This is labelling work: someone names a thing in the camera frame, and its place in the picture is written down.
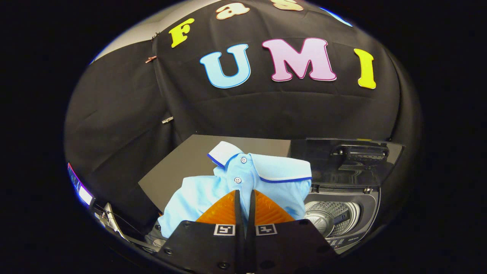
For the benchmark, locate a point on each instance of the bright monitor screen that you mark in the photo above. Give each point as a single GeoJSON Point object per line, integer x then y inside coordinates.
{"type": "Point", "coordinates": [81, 192]}

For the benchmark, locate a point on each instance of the silver clip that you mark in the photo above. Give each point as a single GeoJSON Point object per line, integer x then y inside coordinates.
{"type": "Point", "coordinates": [167, 120]}

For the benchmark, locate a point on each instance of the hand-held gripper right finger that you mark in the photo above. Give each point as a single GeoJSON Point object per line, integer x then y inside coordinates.
{"type": "Point", "coordinates": [252, 213]}

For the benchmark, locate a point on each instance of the black backdrop cloth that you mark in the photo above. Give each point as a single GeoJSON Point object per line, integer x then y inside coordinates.
{"type": "Point", "coordinates": [266, 110]}

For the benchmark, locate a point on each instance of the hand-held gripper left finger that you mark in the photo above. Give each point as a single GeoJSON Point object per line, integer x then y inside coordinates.
{"type": "Point", "coordinates": [237, 213]}

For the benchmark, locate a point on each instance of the light blue polo shirt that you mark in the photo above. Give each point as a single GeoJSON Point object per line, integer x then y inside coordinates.
{"type": "Point", "coordinates": [274, 171]}

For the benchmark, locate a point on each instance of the copper clip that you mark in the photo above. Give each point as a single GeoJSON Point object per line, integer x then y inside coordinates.
{"type": "Point", "coordinates": [150, 59]}

